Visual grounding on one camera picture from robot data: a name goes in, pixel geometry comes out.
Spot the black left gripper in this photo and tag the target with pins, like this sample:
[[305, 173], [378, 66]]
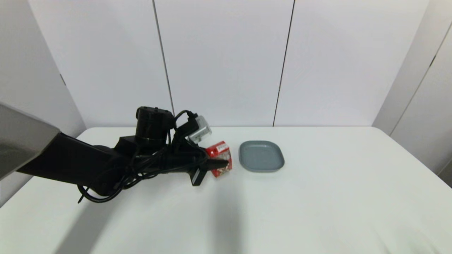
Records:
[[189, 158]]

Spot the red milk carton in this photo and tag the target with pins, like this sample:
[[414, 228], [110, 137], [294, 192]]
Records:
[[222, 151]]

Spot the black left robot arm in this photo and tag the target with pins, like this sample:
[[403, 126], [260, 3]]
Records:
[[77, 160]]

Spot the grey square plate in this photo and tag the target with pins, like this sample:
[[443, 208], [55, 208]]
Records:
[[261, 156]]

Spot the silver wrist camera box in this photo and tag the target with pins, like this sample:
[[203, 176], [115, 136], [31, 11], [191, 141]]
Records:
[[201, 128]]

